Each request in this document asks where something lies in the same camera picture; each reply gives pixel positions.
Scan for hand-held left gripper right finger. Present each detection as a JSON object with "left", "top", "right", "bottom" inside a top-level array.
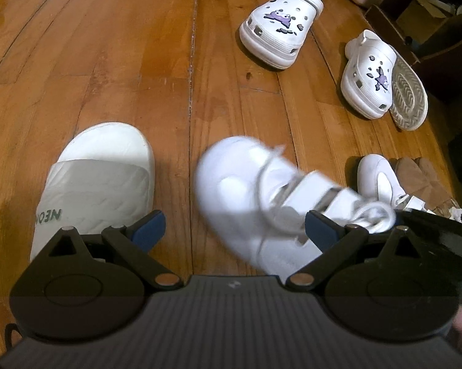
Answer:
[{"left": 289, "top": 209, "right": 428, "bottom": 291}]

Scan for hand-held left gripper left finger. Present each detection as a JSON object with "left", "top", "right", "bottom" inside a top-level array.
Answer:
[{"left": 48, "top": 209, "right": 180, "bottom": 291}]

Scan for white ribbed slide sandal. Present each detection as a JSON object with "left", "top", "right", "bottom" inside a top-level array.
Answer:
[
  {"left": 30, "top": 122, "right": 156, "bottom": 264},
  {"left": 388, "top": 54, "right": 429, "bottom": 130}
]

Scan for white strap sneaker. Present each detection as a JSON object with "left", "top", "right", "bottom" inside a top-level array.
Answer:
[
  {"left": 357, "top": 154, "right": 428, "bottom": 212},
  {"left": 194, "top": 136, "right": 399, "bottom": 281}
]

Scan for white clog purple charms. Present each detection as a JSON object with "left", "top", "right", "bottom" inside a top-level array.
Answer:
[
  {"left": 239, "top": 0, "right": 325, "bottom": 70},
  {"left": 340, "top": 30, "right": 398, "bottom": 120}
]

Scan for dark wooden cabinet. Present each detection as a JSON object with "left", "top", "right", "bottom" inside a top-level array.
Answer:
[{"left": 364, "top": 0, "right": 462, "bottom": 104}]

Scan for open cardboard box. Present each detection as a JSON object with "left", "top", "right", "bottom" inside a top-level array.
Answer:
[{"left": 394, "top": 0, "right": 462, "bottom": 37}]

